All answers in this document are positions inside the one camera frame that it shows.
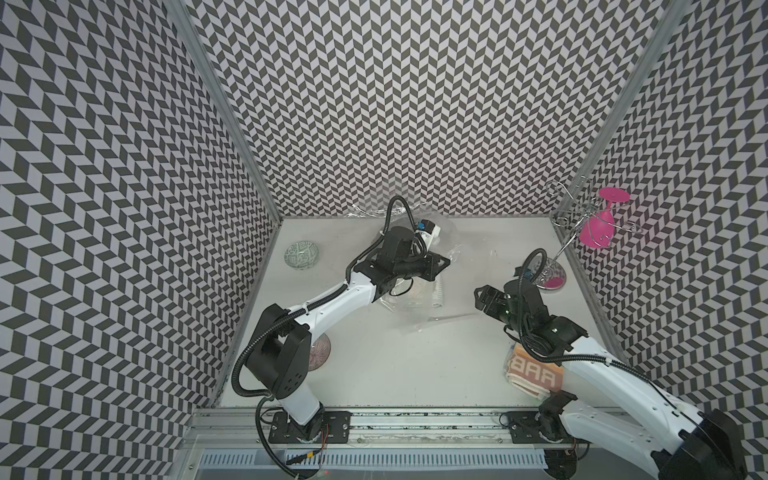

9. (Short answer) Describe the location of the clear plastic vacuum bag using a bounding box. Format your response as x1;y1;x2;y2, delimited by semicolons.
379;200;500;332

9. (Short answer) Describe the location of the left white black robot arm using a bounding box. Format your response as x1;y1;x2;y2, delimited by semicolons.
230;220;450;442

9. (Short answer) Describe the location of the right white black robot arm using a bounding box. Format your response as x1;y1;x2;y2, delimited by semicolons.
474;278;747;479

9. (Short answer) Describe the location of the green patterned small bowl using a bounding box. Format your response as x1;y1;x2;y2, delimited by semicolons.
283;240;320;270

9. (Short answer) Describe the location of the pink plastic wine glass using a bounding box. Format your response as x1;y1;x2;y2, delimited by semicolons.
579;187;630;249

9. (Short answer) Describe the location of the left black corrugated cable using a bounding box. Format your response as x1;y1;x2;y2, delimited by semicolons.
383;195;427;253

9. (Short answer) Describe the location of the black corrugated cable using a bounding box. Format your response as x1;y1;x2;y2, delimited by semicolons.
517;247;550;301
383;195;427;253

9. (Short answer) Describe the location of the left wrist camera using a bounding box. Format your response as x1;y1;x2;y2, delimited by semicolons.
416;219;441;251

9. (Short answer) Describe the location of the right black corrugated cable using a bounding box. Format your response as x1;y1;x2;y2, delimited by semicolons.
517;247;550;301

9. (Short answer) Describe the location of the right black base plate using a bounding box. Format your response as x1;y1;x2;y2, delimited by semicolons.
499;410;578;445

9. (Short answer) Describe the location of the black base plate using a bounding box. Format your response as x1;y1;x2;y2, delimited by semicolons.
268;410;352;445
499;410;578;445

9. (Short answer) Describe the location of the chrome wire glass rack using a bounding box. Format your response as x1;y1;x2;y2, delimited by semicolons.
526;180;639;292

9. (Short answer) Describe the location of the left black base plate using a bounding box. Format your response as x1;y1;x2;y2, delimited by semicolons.
268;410;352;445

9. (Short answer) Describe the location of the aluminium mounting rail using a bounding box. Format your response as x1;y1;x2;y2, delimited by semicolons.
182;406;682;450

